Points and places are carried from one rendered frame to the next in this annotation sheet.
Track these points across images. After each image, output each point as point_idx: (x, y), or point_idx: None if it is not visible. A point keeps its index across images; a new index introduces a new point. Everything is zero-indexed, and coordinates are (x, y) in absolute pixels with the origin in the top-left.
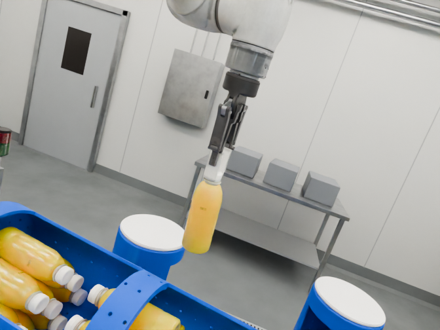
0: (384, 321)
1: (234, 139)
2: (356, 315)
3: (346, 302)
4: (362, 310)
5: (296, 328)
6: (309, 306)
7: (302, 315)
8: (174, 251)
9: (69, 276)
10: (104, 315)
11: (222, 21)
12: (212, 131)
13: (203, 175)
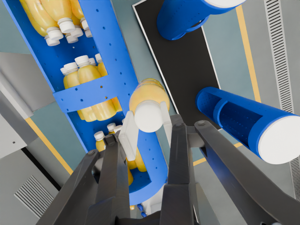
0: (276, 164)
1: (202, 153)
2: (265, 151)
3: (277, 141)
4: (276, 152)
5: (248, 107)
6: (262, 116)
7: (256, 110)
8: (218, 7)
9: (70, 30)
10: (59, 97)
11: None
12: (64, 183)
13: (127, 112)
